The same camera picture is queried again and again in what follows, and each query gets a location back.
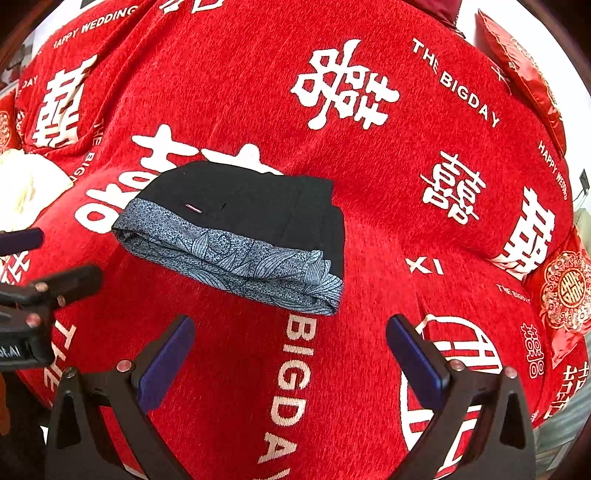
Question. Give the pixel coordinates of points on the black pants with blue lining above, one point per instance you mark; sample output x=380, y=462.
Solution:
x=254, y=203

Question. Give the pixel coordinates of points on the cream cloth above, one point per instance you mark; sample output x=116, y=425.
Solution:
x=27, y=184

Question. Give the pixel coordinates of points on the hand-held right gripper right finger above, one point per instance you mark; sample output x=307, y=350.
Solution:
x=415, y=362

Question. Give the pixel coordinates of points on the red printed blanket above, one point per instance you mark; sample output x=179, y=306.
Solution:
x=369, y=221

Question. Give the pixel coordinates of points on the red cushion with round emblem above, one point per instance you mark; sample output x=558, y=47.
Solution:
x=568, y=286

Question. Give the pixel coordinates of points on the small black object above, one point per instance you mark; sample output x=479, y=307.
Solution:
x=584, y=181

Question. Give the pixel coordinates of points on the red embroidered cushion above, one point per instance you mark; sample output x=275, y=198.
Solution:
x=7, y=124

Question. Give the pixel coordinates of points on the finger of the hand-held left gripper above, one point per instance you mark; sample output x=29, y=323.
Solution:
x=21, y=241
x=71, y=281

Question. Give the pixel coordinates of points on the red satin cushion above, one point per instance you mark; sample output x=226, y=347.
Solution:
x=526, y=69

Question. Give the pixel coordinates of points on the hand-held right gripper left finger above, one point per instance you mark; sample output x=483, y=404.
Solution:
x=166, y=364

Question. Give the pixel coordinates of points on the dark red cloth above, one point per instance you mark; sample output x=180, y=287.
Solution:
x=434, y=9

